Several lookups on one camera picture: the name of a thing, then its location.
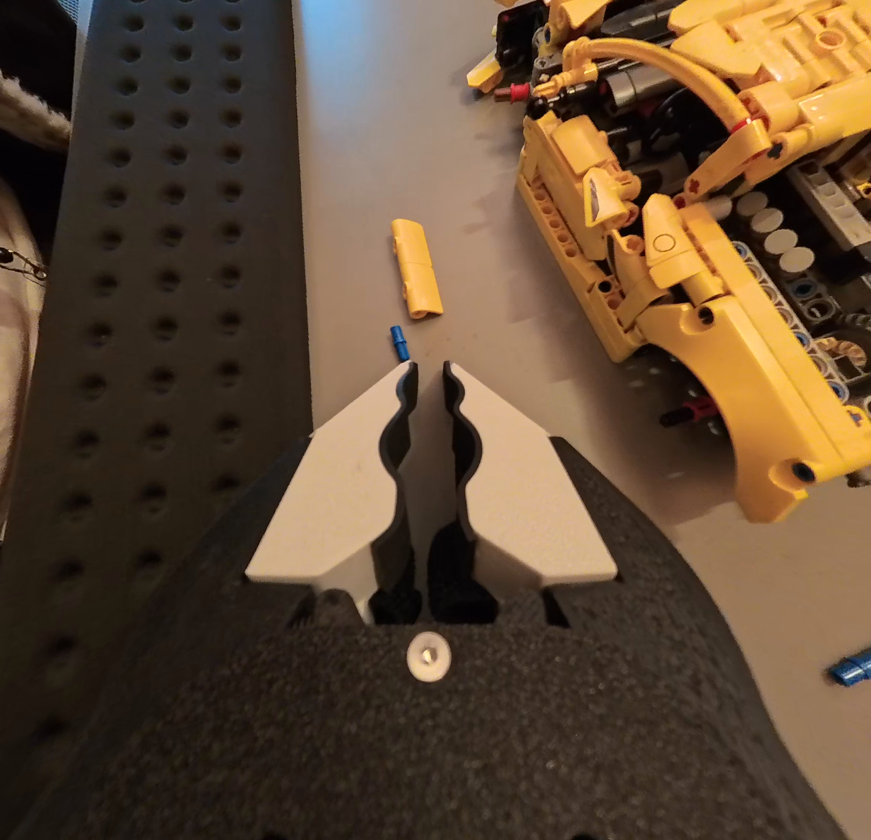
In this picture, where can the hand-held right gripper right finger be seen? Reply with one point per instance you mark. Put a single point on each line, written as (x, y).
(537, 513)

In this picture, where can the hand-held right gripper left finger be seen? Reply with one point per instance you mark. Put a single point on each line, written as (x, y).
(320, 513)

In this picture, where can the grey desk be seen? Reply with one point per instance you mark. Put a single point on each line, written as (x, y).
(381, 139)

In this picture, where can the yellow brick piece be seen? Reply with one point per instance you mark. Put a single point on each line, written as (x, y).
(416, 268)

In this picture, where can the black dimpled mat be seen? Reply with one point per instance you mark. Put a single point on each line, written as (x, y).
(177, 309)

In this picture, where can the yellow brick toy car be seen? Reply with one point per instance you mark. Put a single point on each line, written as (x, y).
(748, 343)

